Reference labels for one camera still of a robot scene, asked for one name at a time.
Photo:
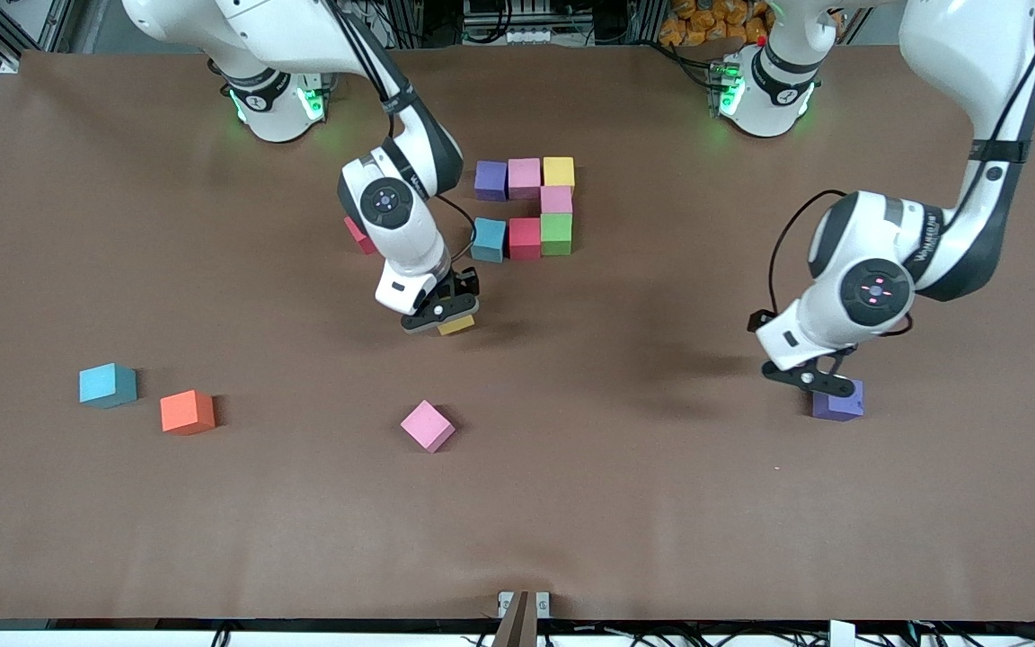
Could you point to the brown table cover sheet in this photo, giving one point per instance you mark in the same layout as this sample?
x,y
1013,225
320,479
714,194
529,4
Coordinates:
x,y
571,503

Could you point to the light blue foam cube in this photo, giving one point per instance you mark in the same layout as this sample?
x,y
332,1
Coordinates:
x,y
489,240
107,385

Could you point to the pink foam cube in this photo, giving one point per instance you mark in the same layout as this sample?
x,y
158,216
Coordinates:
x,y
557,199
428,426
524,178

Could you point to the yellow foam cube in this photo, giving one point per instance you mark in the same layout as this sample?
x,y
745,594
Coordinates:
x,y
559,171
459,327

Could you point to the red foam cube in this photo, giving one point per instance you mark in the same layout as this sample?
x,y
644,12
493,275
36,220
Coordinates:
x,y
524,239
358,238

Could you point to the small white box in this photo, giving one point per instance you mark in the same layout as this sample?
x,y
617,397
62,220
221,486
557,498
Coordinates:
x,y
841,634

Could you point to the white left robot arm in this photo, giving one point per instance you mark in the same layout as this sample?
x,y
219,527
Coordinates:
x,y
967,45

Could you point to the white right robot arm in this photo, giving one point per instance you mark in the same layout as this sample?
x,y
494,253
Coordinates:
x,y
284,27

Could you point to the metal clamp bracket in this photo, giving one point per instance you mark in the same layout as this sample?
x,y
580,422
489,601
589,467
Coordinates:
x,y
543,604

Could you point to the orange foam cube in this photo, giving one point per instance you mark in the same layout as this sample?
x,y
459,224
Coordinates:
x,y
187,412

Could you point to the green foam cube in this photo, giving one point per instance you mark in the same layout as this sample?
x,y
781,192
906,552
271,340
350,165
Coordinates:
x,y
557,235

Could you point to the white power strip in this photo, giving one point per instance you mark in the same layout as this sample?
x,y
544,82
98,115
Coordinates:
x,y
528,36

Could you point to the purple foam cube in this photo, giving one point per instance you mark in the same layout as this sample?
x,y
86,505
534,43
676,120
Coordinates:
x,y
841,409
490,180

